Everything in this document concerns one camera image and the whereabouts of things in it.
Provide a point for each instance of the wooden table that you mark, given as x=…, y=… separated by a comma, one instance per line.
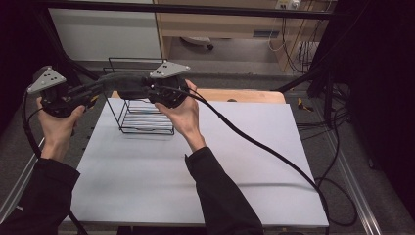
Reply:
x=241, y=95

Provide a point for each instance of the black metal frame strut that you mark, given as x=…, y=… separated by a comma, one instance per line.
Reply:
x=70, y=65
x=321, y=78

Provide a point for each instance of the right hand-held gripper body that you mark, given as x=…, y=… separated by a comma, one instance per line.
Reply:
x=169, y=89

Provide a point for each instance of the black metal frame crossbar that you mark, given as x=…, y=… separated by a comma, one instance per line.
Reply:
x=195, y=10

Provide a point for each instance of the person's left hand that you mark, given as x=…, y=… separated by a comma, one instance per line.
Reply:
x=58, y=130

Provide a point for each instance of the yellow black tape piece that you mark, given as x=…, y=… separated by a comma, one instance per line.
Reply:
x=303, y=105

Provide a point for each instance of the person's right hand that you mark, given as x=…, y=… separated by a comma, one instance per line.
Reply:
x=186, y=119

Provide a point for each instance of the white chair base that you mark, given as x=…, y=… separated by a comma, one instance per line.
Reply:
x=197, y=40

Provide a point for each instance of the white cabinet panel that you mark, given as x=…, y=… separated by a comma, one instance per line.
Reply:
x=104, y=32

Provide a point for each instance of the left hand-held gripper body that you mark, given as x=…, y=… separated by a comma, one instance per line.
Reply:
x=49, y=94

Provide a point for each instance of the light wooden desk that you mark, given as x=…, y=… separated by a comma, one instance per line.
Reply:
x=221, y=23

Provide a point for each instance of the white power strip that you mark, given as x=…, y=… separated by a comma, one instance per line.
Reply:
x=287, y=4

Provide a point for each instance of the dark grey towel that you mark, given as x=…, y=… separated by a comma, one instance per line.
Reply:
x=125, y=85

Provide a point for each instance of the aluminium floor rail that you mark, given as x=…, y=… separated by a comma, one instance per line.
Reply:
x=355, y=189
x=19, y=182

